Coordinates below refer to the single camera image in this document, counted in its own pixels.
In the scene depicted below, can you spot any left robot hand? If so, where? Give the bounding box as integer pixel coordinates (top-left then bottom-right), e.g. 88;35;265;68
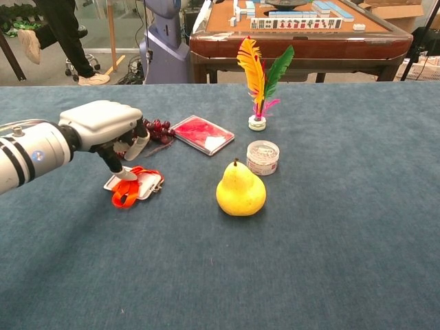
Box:
58;100;151;182

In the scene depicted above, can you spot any badge holder with orange lanyard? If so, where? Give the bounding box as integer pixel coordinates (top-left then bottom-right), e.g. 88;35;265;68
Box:
103;166;165;210

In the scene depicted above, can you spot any dark red grape bunch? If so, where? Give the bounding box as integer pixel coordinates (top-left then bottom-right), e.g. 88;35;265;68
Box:
113;118;176;159

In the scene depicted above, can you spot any beige shoe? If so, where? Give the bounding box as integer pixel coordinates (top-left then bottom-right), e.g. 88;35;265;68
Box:
17;30;41;65
78;72;111;86

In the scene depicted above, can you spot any chrome wheeled stool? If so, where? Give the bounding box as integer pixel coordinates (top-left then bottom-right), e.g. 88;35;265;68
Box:
65;25;101;83

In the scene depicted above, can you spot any person in black trousers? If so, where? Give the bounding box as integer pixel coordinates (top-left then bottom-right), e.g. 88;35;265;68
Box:
32;0;97;78

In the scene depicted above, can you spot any red white card case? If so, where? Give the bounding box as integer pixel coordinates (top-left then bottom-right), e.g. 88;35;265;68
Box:
170;115;236;157

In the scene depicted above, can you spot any green foliage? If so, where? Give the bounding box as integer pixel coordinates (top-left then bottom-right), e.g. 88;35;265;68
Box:
0;3;42;37

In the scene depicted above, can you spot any feather shuttlecock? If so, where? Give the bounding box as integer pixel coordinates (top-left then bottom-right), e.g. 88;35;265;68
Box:
236;36;296;131

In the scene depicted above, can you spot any yellow pear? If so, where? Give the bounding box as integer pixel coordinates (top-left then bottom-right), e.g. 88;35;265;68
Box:
215;157;267;217

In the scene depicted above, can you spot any round clear clip container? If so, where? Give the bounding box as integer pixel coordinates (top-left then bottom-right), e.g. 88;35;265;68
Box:
246;140;281;177

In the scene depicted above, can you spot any face-up mahjong tile row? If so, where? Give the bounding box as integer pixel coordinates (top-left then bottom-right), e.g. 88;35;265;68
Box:
250;17;344;30

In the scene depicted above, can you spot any black dish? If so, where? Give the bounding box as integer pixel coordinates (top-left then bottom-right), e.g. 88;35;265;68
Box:
264;0;310;10

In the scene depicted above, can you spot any brown mahjong table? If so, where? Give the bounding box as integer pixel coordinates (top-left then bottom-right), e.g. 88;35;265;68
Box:
188;0;413;85

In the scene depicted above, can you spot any blue felt table cover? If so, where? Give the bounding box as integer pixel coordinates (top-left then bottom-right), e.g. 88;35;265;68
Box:
0;83;440;330

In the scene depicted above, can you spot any cardboard box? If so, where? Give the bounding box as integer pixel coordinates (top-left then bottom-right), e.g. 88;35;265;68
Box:
359;0;426;34

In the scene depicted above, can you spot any black tripod stand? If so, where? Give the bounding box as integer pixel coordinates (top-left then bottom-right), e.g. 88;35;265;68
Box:
400;0;440;82

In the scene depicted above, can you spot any white plastic basket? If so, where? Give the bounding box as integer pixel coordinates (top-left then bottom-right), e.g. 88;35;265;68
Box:
395;56;440;82

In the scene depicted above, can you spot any black cable bundle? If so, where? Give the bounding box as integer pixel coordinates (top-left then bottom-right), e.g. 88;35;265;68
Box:
118;56;145;85

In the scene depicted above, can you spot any wooden post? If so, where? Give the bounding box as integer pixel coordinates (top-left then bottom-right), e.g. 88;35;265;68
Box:
106;0;118;72

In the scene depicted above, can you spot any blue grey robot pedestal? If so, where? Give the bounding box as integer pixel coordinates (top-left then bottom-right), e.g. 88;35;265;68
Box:
139;0;190;85

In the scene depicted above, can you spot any blue backed mahjong tile wall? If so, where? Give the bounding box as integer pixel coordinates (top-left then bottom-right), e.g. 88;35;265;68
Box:
267;10;319;19
233;0;257;20
311;0;355;23

